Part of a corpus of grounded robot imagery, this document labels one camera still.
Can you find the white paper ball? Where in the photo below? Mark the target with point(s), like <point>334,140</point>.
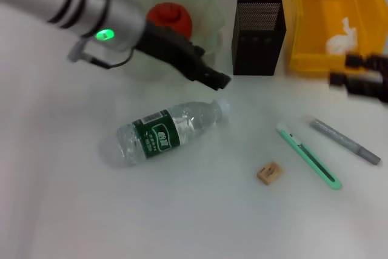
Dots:
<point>339,43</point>

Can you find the mint green utility knife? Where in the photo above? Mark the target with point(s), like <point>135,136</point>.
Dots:
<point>303,150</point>

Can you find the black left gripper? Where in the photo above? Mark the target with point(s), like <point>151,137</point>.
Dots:
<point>169,46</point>

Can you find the yellow plastic bin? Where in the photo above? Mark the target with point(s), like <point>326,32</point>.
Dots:
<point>306,62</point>

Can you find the small tan eraser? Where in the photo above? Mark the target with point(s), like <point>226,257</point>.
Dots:
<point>269,173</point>

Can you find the green glass fruit plate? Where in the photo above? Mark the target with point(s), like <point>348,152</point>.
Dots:
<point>209,13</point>

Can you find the black mesh pen holder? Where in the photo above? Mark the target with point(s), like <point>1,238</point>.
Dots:
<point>257,55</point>

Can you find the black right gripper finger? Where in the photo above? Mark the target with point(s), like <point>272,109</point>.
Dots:
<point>363,61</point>
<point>351,84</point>

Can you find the grey marker pen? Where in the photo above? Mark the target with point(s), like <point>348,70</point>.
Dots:
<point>342,140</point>

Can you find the clear green-label water bottle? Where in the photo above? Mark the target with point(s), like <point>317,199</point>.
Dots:
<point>182,119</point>

